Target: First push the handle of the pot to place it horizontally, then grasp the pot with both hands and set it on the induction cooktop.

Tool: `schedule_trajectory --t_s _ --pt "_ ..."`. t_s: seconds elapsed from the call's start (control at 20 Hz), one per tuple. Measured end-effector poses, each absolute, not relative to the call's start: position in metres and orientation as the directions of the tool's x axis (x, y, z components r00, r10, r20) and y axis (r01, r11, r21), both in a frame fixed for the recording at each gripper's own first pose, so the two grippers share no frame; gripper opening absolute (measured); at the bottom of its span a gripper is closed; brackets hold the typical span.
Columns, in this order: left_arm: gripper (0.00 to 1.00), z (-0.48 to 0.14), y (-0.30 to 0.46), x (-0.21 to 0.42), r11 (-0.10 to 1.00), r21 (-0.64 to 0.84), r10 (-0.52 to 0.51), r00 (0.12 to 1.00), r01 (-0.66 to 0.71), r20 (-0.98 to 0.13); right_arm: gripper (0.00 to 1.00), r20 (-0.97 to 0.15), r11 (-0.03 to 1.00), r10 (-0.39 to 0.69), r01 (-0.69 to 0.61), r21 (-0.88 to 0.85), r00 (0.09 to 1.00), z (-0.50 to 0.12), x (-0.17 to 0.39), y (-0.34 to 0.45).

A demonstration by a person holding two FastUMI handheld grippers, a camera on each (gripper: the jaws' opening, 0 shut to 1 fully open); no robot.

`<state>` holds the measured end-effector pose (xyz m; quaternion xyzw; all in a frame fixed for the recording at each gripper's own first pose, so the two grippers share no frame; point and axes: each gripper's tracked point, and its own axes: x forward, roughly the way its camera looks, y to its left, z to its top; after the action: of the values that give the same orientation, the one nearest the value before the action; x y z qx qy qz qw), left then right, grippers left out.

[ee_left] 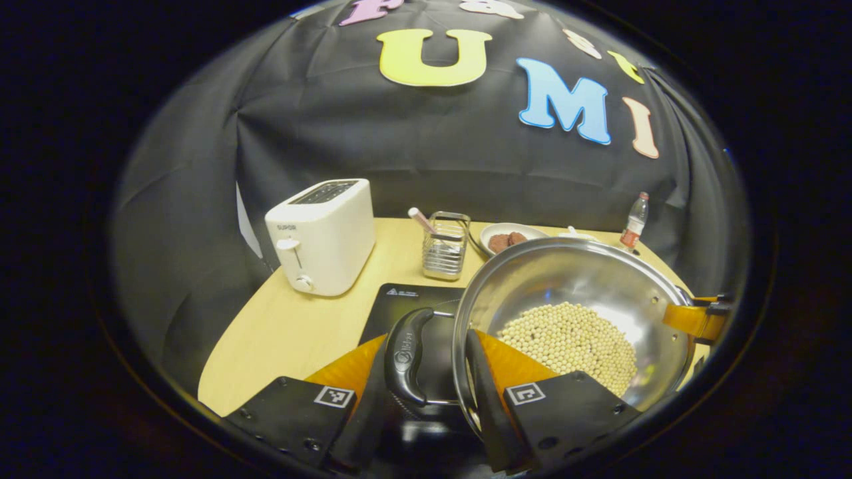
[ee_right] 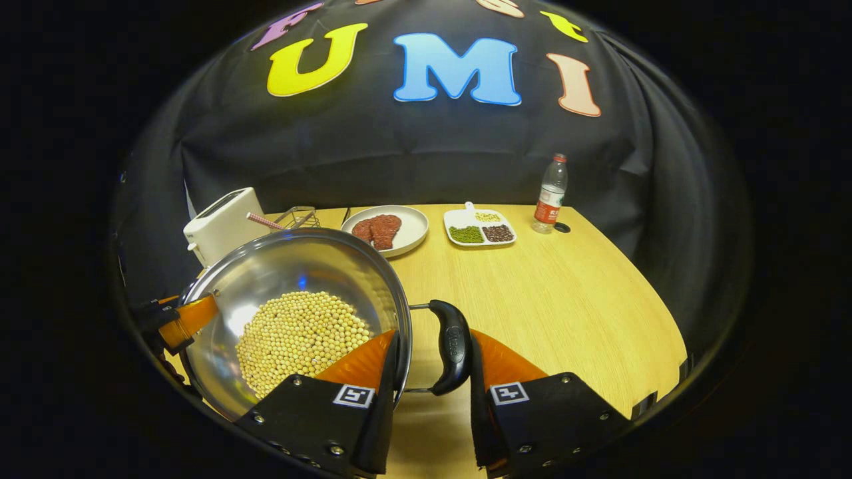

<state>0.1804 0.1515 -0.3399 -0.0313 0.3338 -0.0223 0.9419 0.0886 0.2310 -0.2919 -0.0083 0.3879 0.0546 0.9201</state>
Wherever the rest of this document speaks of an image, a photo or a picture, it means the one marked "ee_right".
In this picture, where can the white toaster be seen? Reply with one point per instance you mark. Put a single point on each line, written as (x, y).
(223, 223)

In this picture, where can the clear plastic water bottle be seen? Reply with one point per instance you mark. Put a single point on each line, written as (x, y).
(549, 206)

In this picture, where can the stainless steel pot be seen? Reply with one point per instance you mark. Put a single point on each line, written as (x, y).
(279, 266)

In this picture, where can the white divided dish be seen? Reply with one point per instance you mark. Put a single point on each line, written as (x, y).
(459, 218)

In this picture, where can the black backdrop cloth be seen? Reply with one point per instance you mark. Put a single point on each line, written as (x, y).
(413, 153)

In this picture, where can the pile of green beans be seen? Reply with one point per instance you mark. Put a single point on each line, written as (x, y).
(466, 234)

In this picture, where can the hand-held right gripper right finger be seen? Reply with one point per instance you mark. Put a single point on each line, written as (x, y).
(480, 426)

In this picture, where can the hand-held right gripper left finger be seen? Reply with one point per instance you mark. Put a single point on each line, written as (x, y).
(385, 432)

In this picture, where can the pink striped straw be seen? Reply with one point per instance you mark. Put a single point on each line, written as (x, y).
(263, 220)

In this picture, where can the pile of soybeans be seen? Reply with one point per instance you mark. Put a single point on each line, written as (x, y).
(299, 339)

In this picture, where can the white round plate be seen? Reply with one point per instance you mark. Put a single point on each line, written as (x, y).
(413, 229)

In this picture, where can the raw red meat slice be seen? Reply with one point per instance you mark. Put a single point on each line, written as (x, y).
(363, 229)
(387, 231)

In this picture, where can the pile of pale yellow beans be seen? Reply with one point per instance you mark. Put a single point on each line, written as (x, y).
(488, 217)

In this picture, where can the pile of dark red beans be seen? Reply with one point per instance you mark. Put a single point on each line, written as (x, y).
(498, 233)

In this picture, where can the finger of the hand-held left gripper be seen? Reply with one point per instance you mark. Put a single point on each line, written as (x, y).
(190, 319)

